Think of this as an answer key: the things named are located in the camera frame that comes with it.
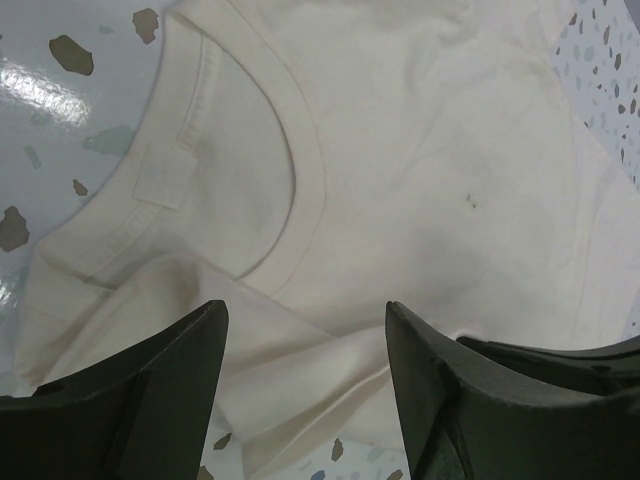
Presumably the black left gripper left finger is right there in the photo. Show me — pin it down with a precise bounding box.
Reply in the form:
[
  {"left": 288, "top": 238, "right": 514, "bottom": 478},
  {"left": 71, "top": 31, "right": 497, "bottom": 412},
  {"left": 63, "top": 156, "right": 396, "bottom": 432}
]
[{"left": 1, "top": 301, "right": 229, "bottom": 479}]

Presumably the cream white t shirt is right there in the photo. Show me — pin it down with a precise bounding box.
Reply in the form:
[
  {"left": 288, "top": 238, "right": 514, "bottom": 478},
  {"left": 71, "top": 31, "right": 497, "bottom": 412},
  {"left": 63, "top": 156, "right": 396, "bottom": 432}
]
[{"left": 12, "top": 0, "right": 640, "bottom": 480}]

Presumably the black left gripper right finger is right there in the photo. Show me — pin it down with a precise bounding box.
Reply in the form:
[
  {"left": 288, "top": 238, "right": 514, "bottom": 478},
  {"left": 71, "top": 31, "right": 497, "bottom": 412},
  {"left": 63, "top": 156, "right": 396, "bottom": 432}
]
[{"left": 385, "top": 302, "right": 639, "bottom": 479}]

